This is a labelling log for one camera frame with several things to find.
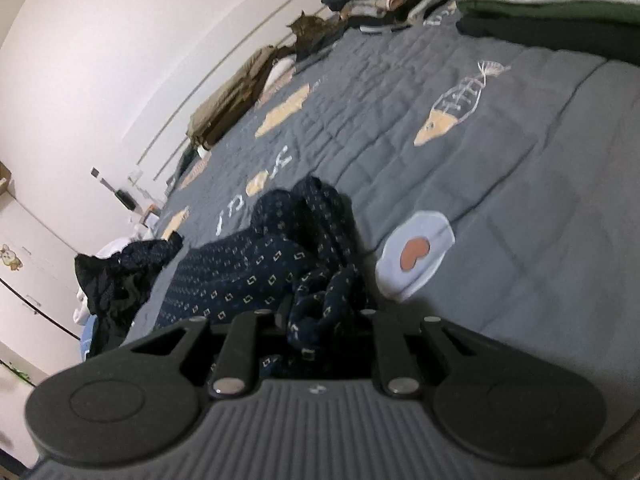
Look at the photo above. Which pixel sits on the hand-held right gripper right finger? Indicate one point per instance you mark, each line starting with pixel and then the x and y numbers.
pixel 387 340

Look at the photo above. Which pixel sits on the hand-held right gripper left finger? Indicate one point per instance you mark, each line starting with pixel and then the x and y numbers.
pixel 250 330

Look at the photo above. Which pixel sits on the navy dotted sweater orange lining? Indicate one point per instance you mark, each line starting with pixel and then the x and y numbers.
pixel 240 270

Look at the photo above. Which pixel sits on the black garment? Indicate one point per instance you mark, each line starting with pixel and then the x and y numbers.
pixel 110 320

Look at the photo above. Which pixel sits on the small framed box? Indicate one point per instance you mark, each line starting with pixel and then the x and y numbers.
pixel 148 217

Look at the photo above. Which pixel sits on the light grey hoodie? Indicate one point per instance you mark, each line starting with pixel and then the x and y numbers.
pixel 80 310

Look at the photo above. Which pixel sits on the dark grey pillow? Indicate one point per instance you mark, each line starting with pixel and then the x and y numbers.
pixel 182 170

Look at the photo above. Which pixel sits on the black hairbrush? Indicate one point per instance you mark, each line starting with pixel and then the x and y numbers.
pixel 125 198

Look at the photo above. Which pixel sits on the small white cloth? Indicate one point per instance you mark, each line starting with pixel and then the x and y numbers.
pixel 203 152

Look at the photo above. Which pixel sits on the grey patchwork quilt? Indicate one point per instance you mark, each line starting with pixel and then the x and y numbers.
pixel 500 185

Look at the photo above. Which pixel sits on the white bed headboard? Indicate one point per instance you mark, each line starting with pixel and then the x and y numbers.
pixel 172 147

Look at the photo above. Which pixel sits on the folded brown blanket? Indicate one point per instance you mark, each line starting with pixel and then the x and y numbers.
pixel 235 115

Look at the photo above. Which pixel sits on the white wardrobe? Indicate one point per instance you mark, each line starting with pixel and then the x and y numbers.
pixel 30 320

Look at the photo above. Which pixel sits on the green leafy ornament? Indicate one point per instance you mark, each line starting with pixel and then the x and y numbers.
pixel 20 375

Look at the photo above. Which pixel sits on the cartoon mouse sticker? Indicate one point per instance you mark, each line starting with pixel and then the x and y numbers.
pixel 11 257

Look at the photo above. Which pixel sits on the white pillow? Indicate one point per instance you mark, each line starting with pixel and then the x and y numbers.
pixel 280 70

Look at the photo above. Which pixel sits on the tabby cat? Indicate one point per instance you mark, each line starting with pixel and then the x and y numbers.
pixel 310 35

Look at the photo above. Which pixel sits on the small black wall device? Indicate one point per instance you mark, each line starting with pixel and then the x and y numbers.
pixel 96 172

